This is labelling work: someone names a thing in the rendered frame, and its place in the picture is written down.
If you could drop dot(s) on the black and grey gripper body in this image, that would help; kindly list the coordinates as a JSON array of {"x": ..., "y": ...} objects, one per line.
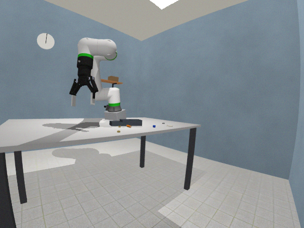
[{"x": 84, "y": 72}]

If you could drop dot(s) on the dark grey three-compartment bin rack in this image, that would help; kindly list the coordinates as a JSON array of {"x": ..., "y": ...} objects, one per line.
[{"x": 124, "y": 122}]

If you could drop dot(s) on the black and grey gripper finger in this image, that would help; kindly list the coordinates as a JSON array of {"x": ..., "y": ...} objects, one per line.
[
  {"x": 93, "y": 89},
  {"x": 74, "y": 90}
]

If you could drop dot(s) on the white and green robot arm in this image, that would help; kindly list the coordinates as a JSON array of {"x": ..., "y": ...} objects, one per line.
[{"x": 90, "y": 52}]

